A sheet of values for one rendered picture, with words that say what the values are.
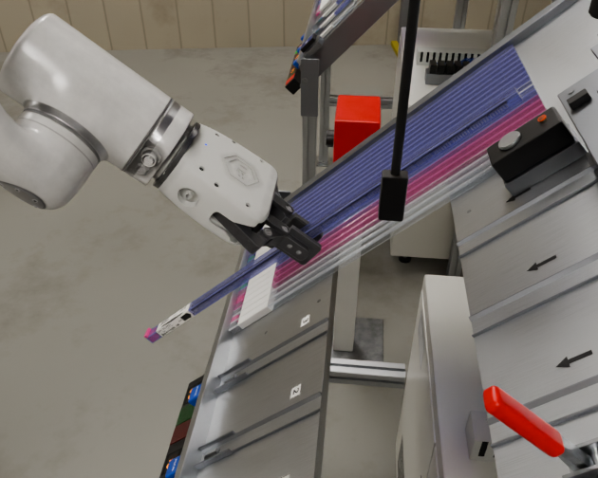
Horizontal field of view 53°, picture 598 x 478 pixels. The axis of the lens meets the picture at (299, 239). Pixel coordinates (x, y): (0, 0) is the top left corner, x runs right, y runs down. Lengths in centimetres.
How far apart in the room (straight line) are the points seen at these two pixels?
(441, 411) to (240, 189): 51
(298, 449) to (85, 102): 38
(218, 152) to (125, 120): 9
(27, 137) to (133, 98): 10
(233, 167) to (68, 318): 152
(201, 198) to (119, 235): 180
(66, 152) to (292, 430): 35
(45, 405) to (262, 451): 123
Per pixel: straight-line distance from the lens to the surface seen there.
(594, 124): 56
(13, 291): 223
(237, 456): 70
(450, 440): 92
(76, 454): 171
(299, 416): 65
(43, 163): 53
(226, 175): 57
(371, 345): 184
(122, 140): 56
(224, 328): 88
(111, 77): 57
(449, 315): 108
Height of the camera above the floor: 136
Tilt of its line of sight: 37 degrees down
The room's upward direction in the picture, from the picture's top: straight up
